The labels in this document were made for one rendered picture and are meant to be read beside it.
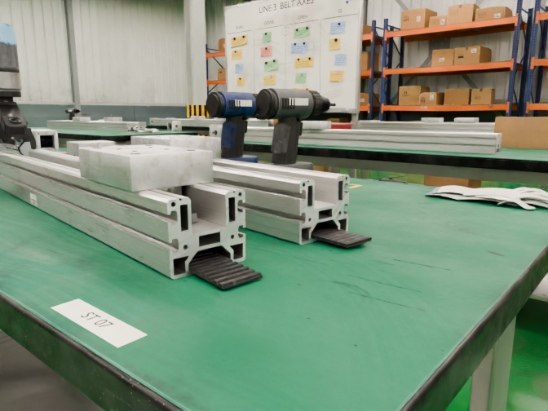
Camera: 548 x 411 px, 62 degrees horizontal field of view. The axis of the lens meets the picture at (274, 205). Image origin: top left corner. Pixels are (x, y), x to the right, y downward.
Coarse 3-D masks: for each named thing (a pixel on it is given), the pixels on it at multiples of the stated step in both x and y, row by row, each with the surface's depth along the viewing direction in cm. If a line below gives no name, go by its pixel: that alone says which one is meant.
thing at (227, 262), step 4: (224, 260) 51; (228, 260) 51; (208, 264) 50; (212, 264) 50; (216, 264) 50; (220, 264) 50; (224, 264) 50; (228, 264) 50; (232, 264) 50; (192, 268) 48; (196, 268) 48; (200, 268) 49; (204, 268) 49; (208, 268) 49; (212, 268) 49; (216, 268) 49; (220, 268) 49; (192, 272) 48; (196, 272) 48; (200, 272) 47; (204, 272) 48
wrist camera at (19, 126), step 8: (0, 104) 106; (8, 104) 108; (16, 104) 109; (0, 112) 104; (8, 112) 105; (16, 112) 106; (0, 120) 104; (8, 120) 103; (16, 120) 103; (24, 120) 105; (8, 128) 102; (16, 128) 103; (24, 128) 104
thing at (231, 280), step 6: (246, 270) 48; (252, 270) 48; (228, 276) 46; (234, 276) 47; (240, 276) 47; (246, 276) 47; (252, 276) 47; (258, 276) 47; (216, 282) 45; (222, 282) 45; (228, 282) 45; (234, 282) 46; (240, 282) 46; (222, 288) 45
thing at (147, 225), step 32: (0, 160) 105; (32, 160) 85; (64, 160) 90; (32, 192) 84; (64, 192) 70; (96, 192) 63; (128, 192) 53; (160, 192) 50; (192, 192) 56; (224, 192) 51; (96, 224) 62; (128, 224) 54; (160, 224) 48; (192, 224) 53; (224, 224) 52; (160, 256) 49; (192, 256) 49
